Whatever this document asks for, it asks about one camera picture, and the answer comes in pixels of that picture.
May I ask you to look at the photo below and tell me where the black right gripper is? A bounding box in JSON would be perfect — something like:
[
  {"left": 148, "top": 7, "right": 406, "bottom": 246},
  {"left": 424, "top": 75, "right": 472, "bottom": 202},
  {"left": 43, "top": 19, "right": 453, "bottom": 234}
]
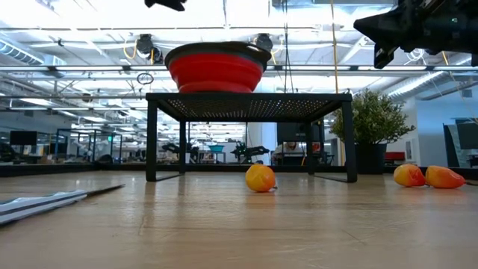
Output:
[{"left": 353, "top": 0, "right": 478, "bottom": 70}]

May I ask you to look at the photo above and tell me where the red collapsible bowl grey rim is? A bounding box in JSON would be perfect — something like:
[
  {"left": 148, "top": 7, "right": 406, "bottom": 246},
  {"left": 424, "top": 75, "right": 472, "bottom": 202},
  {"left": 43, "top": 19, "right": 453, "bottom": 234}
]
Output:
[{"left": 164, "top": 40, "right": 273, "bottom": 94}]

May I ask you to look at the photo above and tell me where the green potted plant black pot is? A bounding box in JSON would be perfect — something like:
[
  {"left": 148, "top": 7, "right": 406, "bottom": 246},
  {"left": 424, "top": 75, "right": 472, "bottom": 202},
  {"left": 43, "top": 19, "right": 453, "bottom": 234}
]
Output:
[{"left": 329, "top": 88, "right": 416, "bottom": 176}]

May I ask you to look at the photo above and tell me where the black mesh metal rack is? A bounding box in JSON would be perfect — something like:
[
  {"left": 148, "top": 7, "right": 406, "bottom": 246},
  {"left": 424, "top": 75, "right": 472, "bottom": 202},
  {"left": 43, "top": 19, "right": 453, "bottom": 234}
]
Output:
[{"left": 145, "top": 92, "right": 359, "bottom": 184}]

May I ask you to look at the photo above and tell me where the dark panel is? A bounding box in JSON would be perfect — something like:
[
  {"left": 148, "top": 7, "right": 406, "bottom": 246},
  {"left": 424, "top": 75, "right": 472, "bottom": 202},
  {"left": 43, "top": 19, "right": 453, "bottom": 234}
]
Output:
[{"left": 443, "top": 122, "right": 478, "bottom": 169}]

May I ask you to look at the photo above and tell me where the red yellow toy pear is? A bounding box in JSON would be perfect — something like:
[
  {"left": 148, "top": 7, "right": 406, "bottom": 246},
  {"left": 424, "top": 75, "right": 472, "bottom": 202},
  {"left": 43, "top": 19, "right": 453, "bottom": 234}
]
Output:
[{"left": 393, "top": 163, "right": 427, "bottom": 188}]

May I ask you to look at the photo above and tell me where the orange pointed toy pear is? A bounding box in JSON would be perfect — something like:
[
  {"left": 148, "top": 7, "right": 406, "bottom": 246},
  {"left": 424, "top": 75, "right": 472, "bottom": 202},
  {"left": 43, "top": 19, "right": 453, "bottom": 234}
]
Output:
[{"left": 424, "top": 165, "right": 468, "bottom": 190}]

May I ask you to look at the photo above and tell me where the person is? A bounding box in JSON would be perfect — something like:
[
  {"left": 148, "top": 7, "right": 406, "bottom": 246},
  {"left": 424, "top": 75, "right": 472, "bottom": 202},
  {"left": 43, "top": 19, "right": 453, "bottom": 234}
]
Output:
[{"left": 272, "top": 140, "right": 307, "bottom": 156}]

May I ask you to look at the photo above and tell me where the small black monitor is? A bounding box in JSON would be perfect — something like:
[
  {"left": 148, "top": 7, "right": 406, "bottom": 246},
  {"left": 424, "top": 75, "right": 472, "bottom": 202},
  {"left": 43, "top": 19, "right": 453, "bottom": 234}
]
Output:
[{"left": 10, "top": 130, "right": 38, "bottom": 146}]

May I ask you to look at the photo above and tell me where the yellow orange toy pear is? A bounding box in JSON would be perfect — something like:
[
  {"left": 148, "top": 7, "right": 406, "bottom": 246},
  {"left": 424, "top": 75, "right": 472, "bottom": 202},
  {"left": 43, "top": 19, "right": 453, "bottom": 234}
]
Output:
[{"left": 244, "top": 164, "right": 279, "bottom": 194}]

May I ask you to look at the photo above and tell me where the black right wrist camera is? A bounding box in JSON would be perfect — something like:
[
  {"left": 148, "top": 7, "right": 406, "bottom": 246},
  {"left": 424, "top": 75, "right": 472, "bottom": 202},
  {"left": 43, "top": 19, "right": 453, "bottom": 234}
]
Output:
[{"left": 396, "top": 0, "right": 444, "bottom": 19}]

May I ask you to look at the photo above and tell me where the black ceiling cord reel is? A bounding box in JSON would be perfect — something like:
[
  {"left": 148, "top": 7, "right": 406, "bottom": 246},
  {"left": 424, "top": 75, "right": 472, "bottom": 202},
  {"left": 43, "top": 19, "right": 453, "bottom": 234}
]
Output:
[
  {"left": 135, "top": 33, "right": 164, "bottom": 65},
  {"left": 255, "top": 32, "right": 275, "bottom": 53}
]

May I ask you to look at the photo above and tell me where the yellow cable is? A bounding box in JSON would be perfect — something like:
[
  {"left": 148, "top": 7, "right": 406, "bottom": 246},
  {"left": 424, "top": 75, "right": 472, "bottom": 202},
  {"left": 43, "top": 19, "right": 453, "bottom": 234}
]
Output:
[{"left": 329, "top": 0, "right": 340, "bottom": 94}]

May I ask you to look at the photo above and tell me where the small hanging cable loop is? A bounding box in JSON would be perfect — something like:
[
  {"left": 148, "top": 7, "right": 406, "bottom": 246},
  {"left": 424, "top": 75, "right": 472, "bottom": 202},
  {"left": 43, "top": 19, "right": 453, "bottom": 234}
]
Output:
[{"left": 136, "top": 72, "right": 155, "bottom": 86}]

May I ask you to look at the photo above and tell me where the black hanging cable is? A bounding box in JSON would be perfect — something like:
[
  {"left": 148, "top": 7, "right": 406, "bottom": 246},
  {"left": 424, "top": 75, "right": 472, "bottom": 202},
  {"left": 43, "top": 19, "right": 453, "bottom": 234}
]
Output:
[{"left": 282, "top": 0, "right": 294, "bottom": 94}]

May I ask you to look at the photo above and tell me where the knife with teal white handle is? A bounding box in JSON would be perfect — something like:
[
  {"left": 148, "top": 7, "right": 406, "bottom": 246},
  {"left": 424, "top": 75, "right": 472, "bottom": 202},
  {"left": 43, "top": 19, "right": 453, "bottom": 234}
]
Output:
[{"left": 0, "top": 183, "right": 126, "bottom": 226}]

